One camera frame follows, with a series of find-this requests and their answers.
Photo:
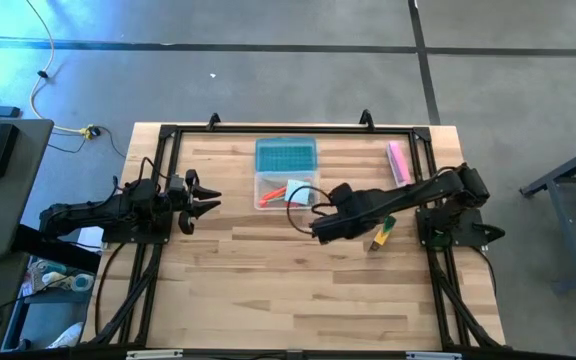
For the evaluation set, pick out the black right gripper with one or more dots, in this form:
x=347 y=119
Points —
x=340 y=220

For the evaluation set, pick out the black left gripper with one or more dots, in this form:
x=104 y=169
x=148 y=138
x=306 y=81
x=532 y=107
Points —
x=180 y=197

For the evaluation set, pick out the green yellow crayon box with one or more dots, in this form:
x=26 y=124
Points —
x=384 y=232

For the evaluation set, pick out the blue sticky note pad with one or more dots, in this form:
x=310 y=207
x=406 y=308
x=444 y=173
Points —
x=297 y=191

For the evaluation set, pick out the orange highlighter pen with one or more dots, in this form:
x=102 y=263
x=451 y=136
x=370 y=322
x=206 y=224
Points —
x=270 y=196

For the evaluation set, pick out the clear pencil box blue lid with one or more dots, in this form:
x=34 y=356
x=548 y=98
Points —
x=285 y=155

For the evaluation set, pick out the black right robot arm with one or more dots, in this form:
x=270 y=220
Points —
x=408 y=192

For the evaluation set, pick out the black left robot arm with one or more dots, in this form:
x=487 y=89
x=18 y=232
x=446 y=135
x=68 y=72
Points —
x=93 y=212

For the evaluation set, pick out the pink white rectangular box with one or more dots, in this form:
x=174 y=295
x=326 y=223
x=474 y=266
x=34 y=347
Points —
x=399 y=162

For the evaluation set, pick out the teal tape roll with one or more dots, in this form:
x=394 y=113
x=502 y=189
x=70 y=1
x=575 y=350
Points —
x=84 y=282

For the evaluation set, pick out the black desk support beam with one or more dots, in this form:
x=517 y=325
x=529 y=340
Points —
x=58 y=250

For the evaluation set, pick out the grey desk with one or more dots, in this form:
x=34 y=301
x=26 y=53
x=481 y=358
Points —
x=13 y=210

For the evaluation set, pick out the white shoe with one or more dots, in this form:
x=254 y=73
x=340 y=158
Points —
x=68 y=336

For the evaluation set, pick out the dark blue metal table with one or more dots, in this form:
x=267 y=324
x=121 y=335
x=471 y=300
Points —
x=563 y=170

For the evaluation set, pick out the black frame clamp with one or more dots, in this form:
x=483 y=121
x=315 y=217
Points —
x=213 y=121
x=366 y=120

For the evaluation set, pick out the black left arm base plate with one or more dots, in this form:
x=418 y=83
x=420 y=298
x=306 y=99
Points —
x=118 y=239

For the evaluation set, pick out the black metal table frame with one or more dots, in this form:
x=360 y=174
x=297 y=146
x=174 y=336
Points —
x=293 y=130

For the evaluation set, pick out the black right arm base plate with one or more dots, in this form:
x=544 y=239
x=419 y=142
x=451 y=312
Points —
x=468 y=235

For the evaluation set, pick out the silver table edge bracket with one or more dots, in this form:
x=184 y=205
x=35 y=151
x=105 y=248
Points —
x=154 y=354
x=433 y=355

